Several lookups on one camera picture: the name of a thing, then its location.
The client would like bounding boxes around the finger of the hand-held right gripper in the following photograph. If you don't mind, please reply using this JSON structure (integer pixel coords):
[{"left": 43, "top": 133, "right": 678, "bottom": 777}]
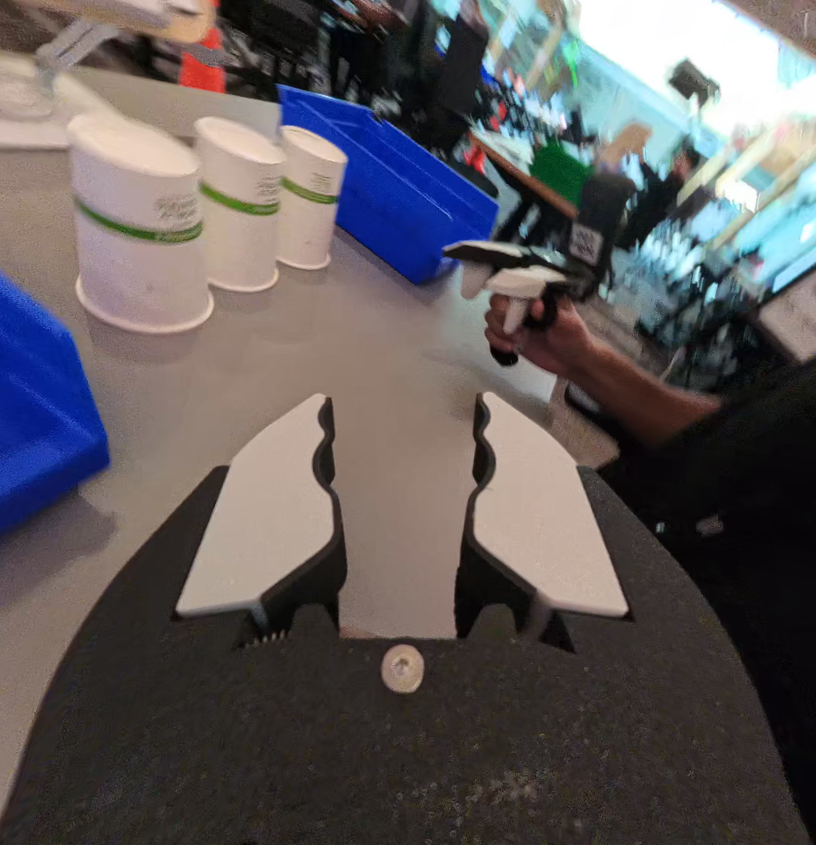
[
  {"left": 461, "top": 263, "right": 573, "bottom": 335},
  {"left": 442, "top": 240, "right": 528, "bottom": 266}
]

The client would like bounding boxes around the black office chair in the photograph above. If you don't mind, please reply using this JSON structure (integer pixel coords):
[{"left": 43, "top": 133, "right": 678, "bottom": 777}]
[{"left": 408, "top": 16, "right": 491, "bottom": 156}]

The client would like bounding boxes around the white paper cup green band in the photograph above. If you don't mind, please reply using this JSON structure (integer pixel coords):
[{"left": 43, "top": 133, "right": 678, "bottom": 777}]
[
  {"left": 193, "top": 117, "right": 288, "bottom": 293},
  {"left": 66, "top": 112, "right": 215, "bottom": 335},
  {"left": 275, "top": 125, "right": 349, "bottom": 271}
]

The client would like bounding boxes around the blue plastic bin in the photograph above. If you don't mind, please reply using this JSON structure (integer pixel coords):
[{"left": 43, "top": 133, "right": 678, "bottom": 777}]
[
  {"left": 0, "top": 261, "right": 112, "bottom": 545},
  {"left": 278, "top": 84, "right": 500, "bottom": 286}
]

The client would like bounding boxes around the brown wooden table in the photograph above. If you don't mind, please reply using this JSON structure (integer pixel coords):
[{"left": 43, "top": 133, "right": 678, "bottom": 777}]
[{"left": 469, "top": 129, "right": 581, "bottom": 222}]

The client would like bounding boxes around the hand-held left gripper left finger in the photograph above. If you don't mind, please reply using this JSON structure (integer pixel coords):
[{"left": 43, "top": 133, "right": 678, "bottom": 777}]
[{"left": 176, "top": 394, "right": 348, "bottom": 647}]

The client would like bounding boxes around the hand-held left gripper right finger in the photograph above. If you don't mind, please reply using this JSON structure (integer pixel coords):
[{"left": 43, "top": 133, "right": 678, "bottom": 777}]
[{"left": 456, "top": 391, "right": 630, "bottom": 640}]

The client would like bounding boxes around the person's right forearm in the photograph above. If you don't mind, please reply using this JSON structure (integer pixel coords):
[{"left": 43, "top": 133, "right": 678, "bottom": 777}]
[{"left": 563, "top": 343, "right": 816, "bottom": 522}]

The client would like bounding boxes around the person's right hand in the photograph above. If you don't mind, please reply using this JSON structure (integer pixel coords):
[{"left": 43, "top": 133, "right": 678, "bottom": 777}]
[{"left": 484, "top": 294, "right": 597, "bottom": 376}]

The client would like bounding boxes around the green box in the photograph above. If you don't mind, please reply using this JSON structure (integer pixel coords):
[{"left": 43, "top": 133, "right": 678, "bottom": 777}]
[{"left": 529, "top": 140, "right": 595, "bottom": 207}]

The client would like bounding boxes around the orange traffic cone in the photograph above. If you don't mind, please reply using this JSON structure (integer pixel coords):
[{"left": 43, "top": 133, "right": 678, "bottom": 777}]
[{"left": 178, "top": 26, "right": 228, "bottom": 95}]

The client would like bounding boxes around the white adjustable stand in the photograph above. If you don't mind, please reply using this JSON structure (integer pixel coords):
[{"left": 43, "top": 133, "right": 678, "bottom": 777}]
[{"left": 0, "top": 16, "right": 121, "bottom": 151}]

